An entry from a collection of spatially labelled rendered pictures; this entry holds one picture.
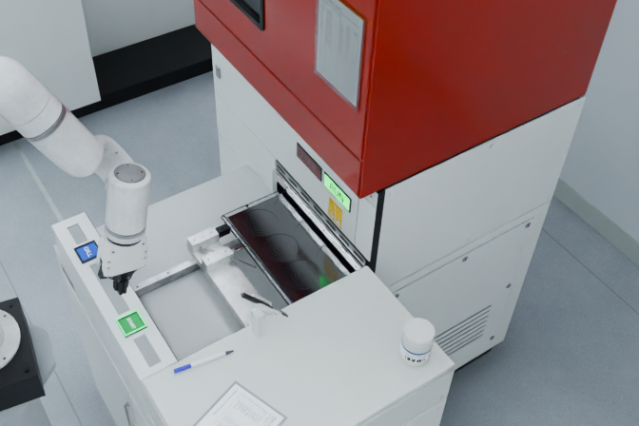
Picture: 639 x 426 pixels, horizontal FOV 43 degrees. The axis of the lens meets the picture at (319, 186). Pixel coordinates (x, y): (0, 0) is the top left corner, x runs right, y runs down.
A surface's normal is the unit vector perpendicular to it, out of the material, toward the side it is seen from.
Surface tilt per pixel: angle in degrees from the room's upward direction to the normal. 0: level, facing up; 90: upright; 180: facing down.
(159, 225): 0
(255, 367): 0
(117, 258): 89
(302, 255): 0
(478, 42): 90
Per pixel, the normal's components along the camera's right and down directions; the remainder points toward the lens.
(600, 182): -0.83, 0.37
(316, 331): 0.04, -0.71
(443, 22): 0.55, 0.60
